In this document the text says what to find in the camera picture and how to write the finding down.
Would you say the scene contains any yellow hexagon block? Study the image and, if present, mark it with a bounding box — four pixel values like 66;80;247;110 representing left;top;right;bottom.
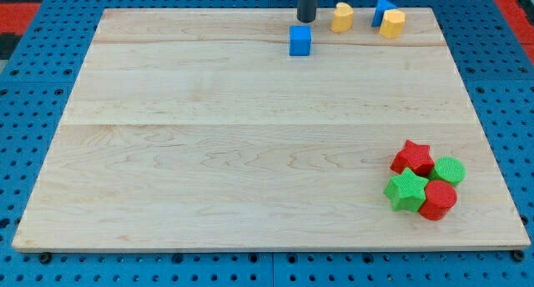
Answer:
379;9;406;39

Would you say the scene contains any red star block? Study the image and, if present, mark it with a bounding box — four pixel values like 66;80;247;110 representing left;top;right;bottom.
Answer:
390;139;435;177

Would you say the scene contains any blue triangle block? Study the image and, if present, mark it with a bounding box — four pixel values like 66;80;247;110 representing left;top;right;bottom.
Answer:
371;0;397;28

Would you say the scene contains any yellow half-round block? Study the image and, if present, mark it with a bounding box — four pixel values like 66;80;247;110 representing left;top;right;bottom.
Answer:
330;3;354;33

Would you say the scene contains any green cylinder block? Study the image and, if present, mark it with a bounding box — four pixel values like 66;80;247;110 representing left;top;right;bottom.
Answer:
428;156;466;187

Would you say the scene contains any light wooden board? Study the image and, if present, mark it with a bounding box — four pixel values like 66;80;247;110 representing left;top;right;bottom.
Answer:
12;8;531;253

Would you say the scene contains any red cylinder block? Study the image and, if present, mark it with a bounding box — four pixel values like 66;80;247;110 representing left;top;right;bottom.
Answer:
418;180;457;221

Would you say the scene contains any green star block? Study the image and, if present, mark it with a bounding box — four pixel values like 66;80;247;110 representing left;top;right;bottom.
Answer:
384;168;429;213

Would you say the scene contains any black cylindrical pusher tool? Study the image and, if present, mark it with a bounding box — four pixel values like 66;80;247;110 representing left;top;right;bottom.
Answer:
297;0;318;23

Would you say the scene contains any blue cube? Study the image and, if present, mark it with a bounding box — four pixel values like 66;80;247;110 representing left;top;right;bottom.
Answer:
289;26;312;56

